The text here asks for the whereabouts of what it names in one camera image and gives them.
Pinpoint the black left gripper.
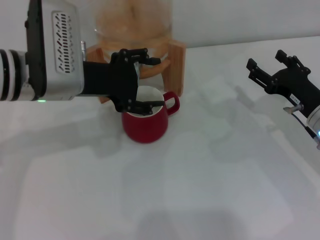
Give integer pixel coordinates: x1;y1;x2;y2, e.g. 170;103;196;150
82;47;166;117

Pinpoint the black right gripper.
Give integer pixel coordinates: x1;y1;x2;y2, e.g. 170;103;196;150
246;49;320;118

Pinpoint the red ceramic cup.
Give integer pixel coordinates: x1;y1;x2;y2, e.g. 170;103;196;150
121;85;181;144

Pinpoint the wooden dispenser stand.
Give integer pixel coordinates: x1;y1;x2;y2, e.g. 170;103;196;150
86;39;187;105

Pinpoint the glass drink dispenser jar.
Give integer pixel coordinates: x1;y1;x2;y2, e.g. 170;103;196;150
91;0;175;81

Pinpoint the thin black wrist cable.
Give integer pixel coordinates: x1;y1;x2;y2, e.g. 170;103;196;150
283;104;320;151

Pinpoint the silver wrist cable plug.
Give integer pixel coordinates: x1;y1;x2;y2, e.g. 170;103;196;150
79;41;87;62

